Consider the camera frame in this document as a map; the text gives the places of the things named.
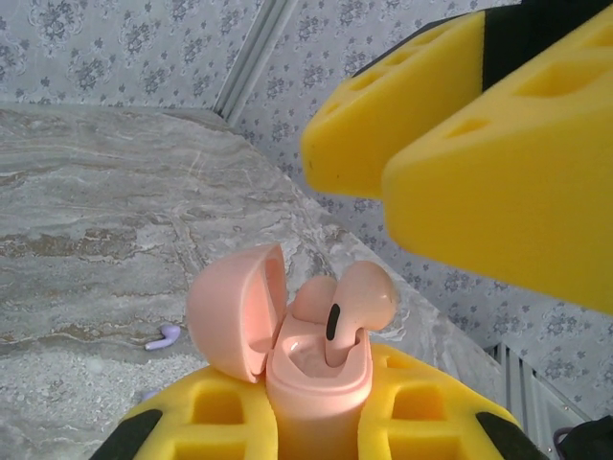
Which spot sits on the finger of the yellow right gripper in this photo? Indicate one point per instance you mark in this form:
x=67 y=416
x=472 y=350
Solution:
x=517 y=191
x=373 y=129

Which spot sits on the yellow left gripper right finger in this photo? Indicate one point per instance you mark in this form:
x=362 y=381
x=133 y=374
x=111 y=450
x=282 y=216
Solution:
x=431 y=412

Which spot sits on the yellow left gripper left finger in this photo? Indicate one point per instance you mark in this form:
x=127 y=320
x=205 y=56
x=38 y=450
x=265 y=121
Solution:
x=211 y=421

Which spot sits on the pink earbud charging case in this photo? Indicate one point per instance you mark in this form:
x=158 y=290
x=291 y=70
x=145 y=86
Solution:
x=316 y=417

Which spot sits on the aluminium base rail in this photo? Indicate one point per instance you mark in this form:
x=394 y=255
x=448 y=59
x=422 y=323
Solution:
x=536 y=383

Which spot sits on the aluminium corner post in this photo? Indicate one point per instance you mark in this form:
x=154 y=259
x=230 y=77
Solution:
x=254 y=57

